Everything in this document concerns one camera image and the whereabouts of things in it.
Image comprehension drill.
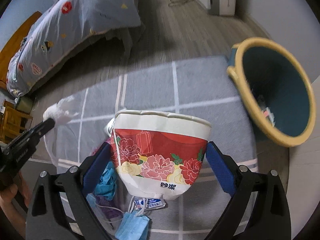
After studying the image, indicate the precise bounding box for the teal blue paper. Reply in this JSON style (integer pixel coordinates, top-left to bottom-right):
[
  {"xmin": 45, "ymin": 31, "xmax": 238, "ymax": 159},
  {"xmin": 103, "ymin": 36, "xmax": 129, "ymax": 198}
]
[{"xmin": 93, "ymin": 161, "xmax": 117, "ymax": 201}]

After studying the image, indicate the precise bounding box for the white tissue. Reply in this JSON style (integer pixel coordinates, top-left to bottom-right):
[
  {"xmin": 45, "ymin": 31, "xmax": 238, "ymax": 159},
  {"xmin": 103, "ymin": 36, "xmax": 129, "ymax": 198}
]
[{"xmin": 43, "ymin": 95, "xmax": 79, "ymax": 126}]

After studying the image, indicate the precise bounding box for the clear plastic bag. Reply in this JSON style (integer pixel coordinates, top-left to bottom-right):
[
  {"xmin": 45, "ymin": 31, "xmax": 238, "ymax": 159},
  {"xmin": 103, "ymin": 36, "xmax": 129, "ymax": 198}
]
[{"xmin": 43, "ymin": 114, "xmax": 83, "ymax": 173}]

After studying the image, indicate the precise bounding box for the blue face mask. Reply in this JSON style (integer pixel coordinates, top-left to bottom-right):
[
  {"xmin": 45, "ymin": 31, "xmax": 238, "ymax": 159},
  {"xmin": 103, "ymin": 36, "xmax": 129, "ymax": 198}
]
[{"xmin": 115, "ymin": 212, "xmax": 150, "ymax": 240}]

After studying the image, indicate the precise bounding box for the person's left hand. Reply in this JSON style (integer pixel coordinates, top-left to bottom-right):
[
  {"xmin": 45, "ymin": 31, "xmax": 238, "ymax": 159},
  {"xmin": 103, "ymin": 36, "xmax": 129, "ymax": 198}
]
[{"xmin": 1, "ymin": 171, "xmax": 31, "ymax": 239}]

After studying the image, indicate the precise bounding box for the purple wrapper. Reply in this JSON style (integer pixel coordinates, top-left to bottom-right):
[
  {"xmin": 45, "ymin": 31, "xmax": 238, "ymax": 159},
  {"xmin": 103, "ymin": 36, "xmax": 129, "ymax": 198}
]
[{"xmin": 94, "ymin": 195, "xmax": 123, "ymax": 220}]

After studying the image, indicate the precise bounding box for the wooden headboard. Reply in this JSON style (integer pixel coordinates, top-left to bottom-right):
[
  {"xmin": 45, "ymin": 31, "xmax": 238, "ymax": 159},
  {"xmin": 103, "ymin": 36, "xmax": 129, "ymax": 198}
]
[{"xmin": 0, "ymin": 11, "xmax": 42, "ymax": 90}]

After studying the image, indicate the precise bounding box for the grey checked cushion mat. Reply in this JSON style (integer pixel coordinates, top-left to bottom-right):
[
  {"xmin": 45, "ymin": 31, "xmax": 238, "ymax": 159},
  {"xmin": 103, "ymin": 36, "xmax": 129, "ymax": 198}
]
[{"xmin": 28, "ymin": 55, "xmax": 259, "ymax": 240}]

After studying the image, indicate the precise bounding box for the teal bin with yellow rim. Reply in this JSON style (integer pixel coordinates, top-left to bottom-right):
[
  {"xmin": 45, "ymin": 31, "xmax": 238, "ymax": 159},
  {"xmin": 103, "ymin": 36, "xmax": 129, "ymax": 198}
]
[{"xmin": 227, "ymin": 37, "xmax": 316, "ymax": 147}]

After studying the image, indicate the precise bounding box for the bed with blue cartoon quilt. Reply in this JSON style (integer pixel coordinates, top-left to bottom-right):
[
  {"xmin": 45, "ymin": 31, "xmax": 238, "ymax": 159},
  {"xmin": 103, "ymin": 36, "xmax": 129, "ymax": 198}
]
[{"xmin": 5, "ymin": 0, "xmax": 143, "ymax": 98}]

